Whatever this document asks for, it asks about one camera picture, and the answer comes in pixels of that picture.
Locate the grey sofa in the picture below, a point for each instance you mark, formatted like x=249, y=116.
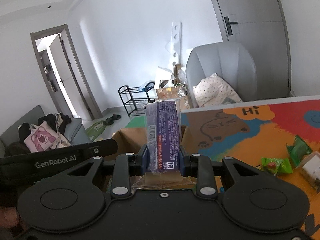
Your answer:
x=75, y=130

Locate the polka dot pillow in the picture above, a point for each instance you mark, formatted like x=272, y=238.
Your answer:
x=215, y=90

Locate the large purple snack packet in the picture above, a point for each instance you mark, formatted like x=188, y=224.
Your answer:
x=162, y=135

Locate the black clothing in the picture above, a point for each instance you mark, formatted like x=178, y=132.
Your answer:
x=51, y=120

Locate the cardboard boxes on floor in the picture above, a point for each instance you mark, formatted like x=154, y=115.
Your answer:
x=170, y=93

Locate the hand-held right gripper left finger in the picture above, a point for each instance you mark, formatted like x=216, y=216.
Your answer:
x=145, y=161

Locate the grey bookshelf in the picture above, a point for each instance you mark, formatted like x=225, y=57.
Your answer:
x=47, y=77

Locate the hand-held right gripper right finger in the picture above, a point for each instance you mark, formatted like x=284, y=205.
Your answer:
x=181, y=163

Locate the blue item on rack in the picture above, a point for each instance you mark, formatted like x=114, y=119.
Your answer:
x=145, y=87

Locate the beige cloth bag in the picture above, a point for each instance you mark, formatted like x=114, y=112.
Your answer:
x=61, y=132

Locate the green floor mat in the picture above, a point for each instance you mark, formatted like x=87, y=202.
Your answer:
x=135, y=123

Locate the open grey door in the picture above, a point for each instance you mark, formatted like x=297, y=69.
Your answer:
x=72, y=80

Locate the brown cardboard box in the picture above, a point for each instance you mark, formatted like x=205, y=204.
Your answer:
x=127, y=140

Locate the dark green snack packet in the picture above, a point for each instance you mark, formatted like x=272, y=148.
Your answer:
x=300, y=151

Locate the white board with holes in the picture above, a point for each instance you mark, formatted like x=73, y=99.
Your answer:
x=175, y=45

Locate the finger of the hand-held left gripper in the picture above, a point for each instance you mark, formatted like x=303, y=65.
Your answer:
x=107, y=146

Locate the colourful printed table mat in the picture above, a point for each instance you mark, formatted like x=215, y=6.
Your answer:
x=237, y=150

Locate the dark brown cloth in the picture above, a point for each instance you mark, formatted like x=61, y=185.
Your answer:
x=15, y=148

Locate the clear biscuit pack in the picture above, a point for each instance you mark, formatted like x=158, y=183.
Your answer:
x=311, y=171

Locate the dark slippers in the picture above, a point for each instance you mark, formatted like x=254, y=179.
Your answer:
x=112, y=118

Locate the grey chair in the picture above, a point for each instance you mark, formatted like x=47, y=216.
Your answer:
x=225, y=60

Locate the green frog rug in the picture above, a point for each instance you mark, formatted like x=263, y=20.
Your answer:
x=96, y=130

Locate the person's left hand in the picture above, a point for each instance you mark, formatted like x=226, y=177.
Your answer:
x=8, y=216

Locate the black bag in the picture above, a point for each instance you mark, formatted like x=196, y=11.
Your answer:
x=23, y=130

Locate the pink tote bag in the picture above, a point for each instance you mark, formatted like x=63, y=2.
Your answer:
x=42, y=137

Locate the light green snack packet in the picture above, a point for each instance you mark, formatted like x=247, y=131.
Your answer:
x=276, y=166

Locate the black shoe rack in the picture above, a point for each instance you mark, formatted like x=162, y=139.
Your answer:
x=132, y=89

